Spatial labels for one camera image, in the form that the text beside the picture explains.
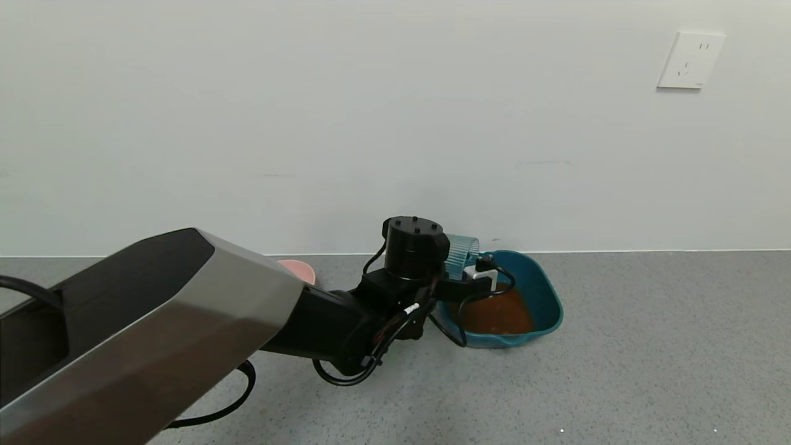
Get teal plastic basin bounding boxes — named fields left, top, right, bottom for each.
left=433, top=250, right=564, bottom=349

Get pink ribbed bowl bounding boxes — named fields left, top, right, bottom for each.
left=277, top=259, right=316, bottom=286

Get thin black camera cable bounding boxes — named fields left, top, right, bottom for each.
left=312, top=253, right=514, bottom=387

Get silver white wrist camera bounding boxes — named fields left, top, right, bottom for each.
left=463, top=263, right=498, bottom=291

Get white wall outlet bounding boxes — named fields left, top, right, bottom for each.
left=656, top=31, right=725, bottom=90

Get orange brown liquid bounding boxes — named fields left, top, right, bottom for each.
left=454, top=289, right=535, bottom=336

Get translucent blue ribbed cup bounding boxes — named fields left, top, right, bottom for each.
left=445, top=234, right=481, bottom=280

